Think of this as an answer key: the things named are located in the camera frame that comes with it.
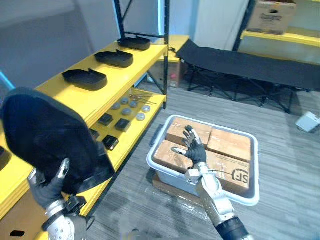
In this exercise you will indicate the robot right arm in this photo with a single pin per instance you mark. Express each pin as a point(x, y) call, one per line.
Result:
point(215, 192)

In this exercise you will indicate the black plastic housing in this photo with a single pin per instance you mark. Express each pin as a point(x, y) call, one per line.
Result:
point(86, 80)
point(135, 43)
point(115, 58)
point(45, 140)

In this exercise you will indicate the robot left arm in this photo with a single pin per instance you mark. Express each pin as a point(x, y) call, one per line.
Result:
point(62, 225)

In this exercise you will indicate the cardboard box with SF print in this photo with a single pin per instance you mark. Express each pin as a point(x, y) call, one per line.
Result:
point(232, 175)

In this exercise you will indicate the bundle of thin metal rods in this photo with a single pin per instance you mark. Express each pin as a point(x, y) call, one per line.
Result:
point(142, 98)

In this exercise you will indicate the round metal disc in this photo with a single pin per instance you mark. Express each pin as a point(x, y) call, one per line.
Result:
point(133, 103)
point(140, 116)
point(126, 111)
point(115, 106)
point(145, 108)
point(124, 101)

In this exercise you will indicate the small yellow table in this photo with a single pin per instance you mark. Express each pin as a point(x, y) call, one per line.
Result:
point(176, 43)

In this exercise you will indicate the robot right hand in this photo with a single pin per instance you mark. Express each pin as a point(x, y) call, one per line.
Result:
point(197, 152)

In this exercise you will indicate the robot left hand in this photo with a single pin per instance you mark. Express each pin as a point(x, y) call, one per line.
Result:
point(47, 192)

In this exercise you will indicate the cardboard box with red mark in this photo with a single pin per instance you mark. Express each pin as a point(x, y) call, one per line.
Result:
point(172, 73)

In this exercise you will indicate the yellow shelf with black posts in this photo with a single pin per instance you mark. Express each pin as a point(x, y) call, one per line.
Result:
point(82, 102)
point(277, 38)

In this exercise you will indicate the grey plastic bin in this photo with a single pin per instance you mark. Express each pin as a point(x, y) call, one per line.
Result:
point(172, 178)

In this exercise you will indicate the plain cardboard box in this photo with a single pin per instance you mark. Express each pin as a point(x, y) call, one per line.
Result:
point(22, 217)

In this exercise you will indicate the black folding cot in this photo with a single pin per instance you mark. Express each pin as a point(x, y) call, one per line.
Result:
point(240, 65)

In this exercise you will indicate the large cardboard box with handhole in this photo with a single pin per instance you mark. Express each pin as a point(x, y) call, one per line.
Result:
point(271, 17)

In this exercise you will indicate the white box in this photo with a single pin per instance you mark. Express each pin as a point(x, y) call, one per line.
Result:
point(308, 122)

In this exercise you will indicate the small black square box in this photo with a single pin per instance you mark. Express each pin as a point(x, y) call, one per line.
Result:
point(110, 142)
point(122, 124)
point(94, 133)
point(105, 119)

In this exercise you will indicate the brown cardboard box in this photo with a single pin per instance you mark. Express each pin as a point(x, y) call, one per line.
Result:
point(230, 145)
point(166, 157)
point(177, 131)

